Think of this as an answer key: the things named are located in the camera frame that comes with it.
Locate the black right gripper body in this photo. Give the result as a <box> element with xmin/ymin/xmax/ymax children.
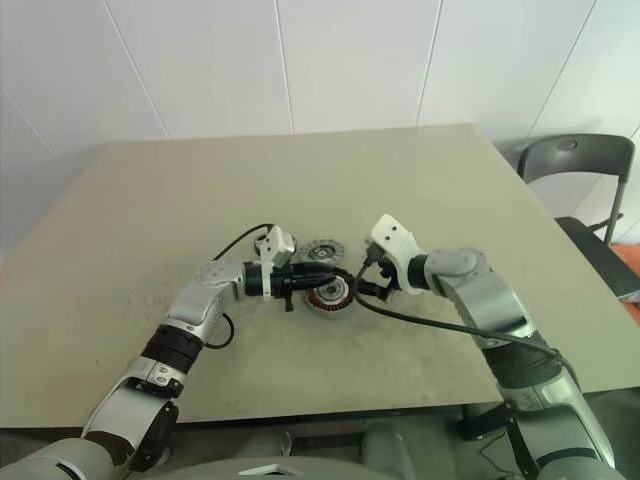
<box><xmin>375</xmin><ymin>253</ymin><xmax>404</xmax><ymax>302</ymax></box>

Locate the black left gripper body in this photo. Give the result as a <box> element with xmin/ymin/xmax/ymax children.
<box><xmin>271</xmin><ymin>259</ymin><xmax>302</xmax><ymax>313</ymax></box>

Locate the copper wound motor stator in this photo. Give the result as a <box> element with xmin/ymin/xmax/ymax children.
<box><xmin>303</xmin><ymin>276</ymin><xmax>359</xmax><ymax>320</ymax></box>

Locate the grey rounded shape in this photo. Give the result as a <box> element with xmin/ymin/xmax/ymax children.
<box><xmin>359</xmin><ymin>417</ymin><xmax>409</xmax><ymax>464</ymax></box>

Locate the dark grey folding chair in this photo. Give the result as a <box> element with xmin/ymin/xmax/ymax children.
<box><xmin>516</xmin><ymin>133</ymin><xmax>640</xmax><ymax>302</ymax></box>

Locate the orange object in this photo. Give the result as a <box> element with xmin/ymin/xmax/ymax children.
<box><xmin>613</xmin><ymin>243</ymin><xmax>640</xmax><ymax>307</ymax></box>

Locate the silver robot torso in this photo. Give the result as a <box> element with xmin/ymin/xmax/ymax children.
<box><xmin>0</xmin><ymin>435</ymin><xmax>401</xmax><ymax>480</ymax></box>

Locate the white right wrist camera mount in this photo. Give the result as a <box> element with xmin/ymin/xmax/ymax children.
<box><xmin>369</xmin><ymin>213</ymin><xmax>429</xmax><ymax>295</ymax></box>

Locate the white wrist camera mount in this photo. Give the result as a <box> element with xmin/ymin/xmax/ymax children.
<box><xmin>258</xmin><ymin>224</ymin><xmax>301</xmax><ymax>302</ymax></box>
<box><xmin>369</xmin><ymin>213</ymin><xmax>429</xmax><ymax>295</ymax></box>

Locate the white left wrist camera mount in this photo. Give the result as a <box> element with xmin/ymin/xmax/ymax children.
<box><xmin>258</xmin><ymin>224</ymin><xmax>301</xmax><ymax>302</ymax></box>

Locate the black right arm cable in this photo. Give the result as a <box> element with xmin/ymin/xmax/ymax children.
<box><xmin>352</xmin><ymin>258</ymin><xmax>569</xmax><ymax>372</ymax></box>

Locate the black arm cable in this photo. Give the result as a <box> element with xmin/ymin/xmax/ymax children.
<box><xmin>352</xmin><ymin>258</ymin><xmax>569</xmax><ymax>372</ymax></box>
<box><xmin>203</xmin><ymin>224</ymin><xmax>274</xmax><ymax>350</ymax></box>

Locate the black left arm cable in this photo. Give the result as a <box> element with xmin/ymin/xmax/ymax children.
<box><xmin>203</xmin><ymin>224</ymin><xmax>274</xmax><ymax>350</ymax></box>

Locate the black bracket under table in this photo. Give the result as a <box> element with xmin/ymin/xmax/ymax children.
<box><xmin>458</xmin><ymin>401</ymin><xmax>514</xmax><ymax>442</ymax></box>

